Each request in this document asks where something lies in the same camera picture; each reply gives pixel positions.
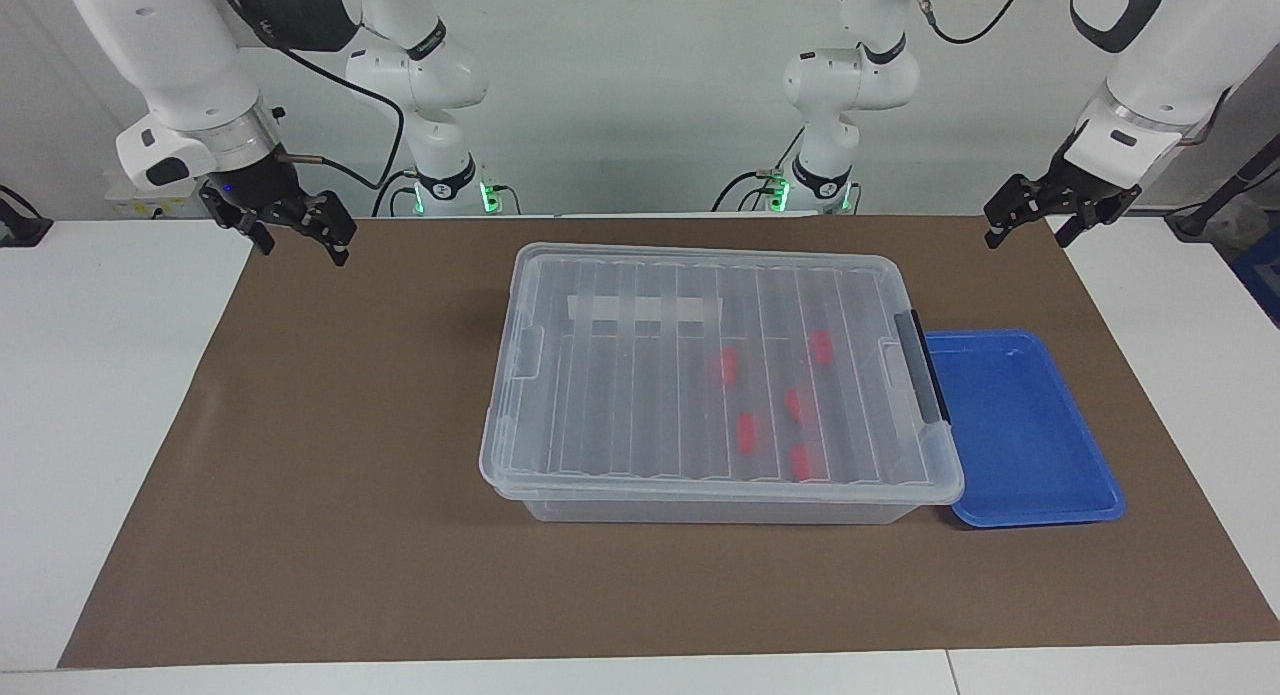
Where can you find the white wall socket box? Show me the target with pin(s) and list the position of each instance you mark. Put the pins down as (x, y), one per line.
(130, 207)

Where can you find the clear ribbed plastic lid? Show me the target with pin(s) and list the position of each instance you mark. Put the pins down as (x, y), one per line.
(640, 405)

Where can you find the black clamp mount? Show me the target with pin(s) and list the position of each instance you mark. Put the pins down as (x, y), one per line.
(20, 230)

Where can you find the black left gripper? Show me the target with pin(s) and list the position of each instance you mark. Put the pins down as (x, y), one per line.
(1085, 185)

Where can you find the clear plastic storage box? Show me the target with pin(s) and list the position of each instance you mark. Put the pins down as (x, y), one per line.
(700, 512)

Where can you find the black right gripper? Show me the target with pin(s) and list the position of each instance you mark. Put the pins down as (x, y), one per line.
(255, 190)

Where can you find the black stand pole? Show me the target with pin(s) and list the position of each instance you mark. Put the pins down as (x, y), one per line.
(1230, 190)

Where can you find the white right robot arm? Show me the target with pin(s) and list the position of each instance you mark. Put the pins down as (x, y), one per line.
(170, 55)

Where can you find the blue plastic tray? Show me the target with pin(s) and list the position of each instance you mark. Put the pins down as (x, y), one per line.
(1020, 435)

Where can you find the brown table mat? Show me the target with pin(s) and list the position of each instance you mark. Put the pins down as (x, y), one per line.
(300, 475)

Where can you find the blue crate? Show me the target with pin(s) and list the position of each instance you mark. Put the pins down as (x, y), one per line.
(1262, 275)

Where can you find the red block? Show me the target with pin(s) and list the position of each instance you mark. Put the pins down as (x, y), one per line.
(795, 403)
(803, 462)
(727, 366)
(821, 347)
(747, 431)

